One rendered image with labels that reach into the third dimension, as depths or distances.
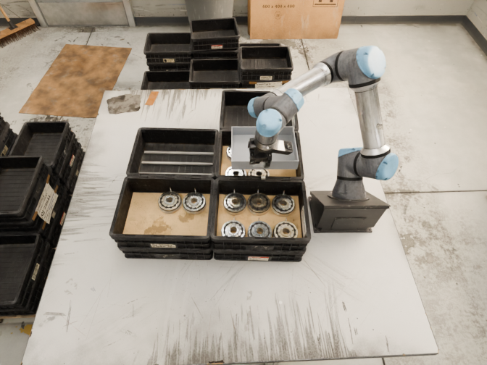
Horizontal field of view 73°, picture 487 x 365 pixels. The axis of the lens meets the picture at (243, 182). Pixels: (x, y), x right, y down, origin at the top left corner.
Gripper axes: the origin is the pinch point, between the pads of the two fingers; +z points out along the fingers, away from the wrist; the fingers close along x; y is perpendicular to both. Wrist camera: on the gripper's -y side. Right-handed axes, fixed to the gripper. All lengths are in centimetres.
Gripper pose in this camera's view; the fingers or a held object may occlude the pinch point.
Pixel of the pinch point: (264, 163)
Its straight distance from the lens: 133.3
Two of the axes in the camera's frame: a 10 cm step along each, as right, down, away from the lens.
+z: -0.4, 3.3, 9.4
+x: 0.9, 9.4, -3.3
